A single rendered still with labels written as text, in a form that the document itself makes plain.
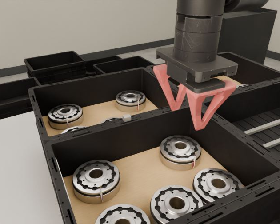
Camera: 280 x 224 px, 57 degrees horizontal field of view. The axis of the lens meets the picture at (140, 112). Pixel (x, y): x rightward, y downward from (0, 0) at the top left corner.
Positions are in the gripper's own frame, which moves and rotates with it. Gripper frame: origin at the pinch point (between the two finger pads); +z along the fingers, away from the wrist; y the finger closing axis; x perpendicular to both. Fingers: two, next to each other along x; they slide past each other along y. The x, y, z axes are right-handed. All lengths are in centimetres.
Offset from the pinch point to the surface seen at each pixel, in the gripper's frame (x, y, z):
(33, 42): -6, 318, 68
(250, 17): -145, 117, 15
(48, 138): 18.7, 22.8, 13.6
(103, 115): -0.4, 42.0, 23.1
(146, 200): 3.3, 5.9, 23.5
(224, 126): -18.8, 9.0, 13.1
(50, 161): 19.7, 15.3, 13.7
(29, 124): 22, 69, 36
